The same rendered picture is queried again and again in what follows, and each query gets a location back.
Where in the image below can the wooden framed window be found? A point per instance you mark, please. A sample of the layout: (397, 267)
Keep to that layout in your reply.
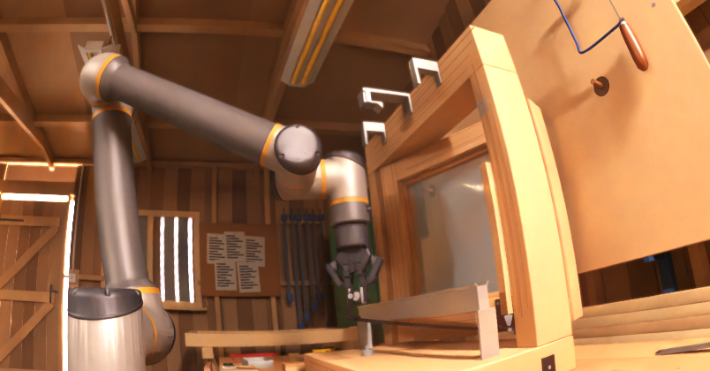
(176, 260)

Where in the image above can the wooden peg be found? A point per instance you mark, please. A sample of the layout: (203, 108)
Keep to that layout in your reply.
(599, 85)

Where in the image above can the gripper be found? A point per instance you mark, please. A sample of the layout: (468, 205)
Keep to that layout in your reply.
(351, 246)

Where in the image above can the grey framed fly screen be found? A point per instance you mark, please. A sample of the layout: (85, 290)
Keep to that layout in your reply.
(421, 304)

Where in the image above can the black stay bar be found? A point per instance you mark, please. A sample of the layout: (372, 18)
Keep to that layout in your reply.
(421, 324)

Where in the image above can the wooden braced door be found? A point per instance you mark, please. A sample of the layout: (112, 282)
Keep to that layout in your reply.
(27, 282)

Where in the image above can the red flat box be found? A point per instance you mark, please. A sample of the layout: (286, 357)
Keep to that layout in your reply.
(252, 355)

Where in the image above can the blue bar clamp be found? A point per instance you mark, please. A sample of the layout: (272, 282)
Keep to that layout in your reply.
(297, 271)
(286, 260)

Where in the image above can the green cabinet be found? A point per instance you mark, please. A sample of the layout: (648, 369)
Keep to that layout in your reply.
(378, 310)

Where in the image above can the wooden trestle table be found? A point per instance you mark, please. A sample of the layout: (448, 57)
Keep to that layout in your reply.
(266, 338)

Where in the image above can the grey peg post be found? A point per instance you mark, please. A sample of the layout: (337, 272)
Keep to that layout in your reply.
(366, 340)

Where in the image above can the wooden timber rack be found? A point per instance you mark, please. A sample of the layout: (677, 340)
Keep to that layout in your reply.
(638, 316)

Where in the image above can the grey metal head bracket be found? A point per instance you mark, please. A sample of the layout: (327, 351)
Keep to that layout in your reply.
(424, 67)
(373, 128)
(388, 95)

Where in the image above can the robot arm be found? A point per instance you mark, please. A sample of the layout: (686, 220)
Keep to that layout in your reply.
(166, 102)

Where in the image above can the glazed wooden sash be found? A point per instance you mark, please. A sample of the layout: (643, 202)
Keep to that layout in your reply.
(455, 227)

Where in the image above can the tan wooden tool board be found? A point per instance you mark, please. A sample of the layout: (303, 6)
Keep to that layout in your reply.
(638, 166)

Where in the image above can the brown notice board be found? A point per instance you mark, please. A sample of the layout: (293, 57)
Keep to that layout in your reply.
(239, 260)

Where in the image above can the black angle bracket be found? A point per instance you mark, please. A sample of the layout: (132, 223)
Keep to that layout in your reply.
(548, 363)

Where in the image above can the small grey block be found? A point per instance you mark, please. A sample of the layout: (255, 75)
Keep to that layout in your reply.
(258, 362)

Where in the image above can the blue coping saw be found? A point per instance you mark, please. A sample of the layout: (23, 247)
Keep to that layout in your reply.
(633, 44)

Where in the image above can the wooden casement window frame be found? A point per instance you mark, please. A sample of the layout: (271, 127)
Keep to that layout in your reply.
(516, 193)

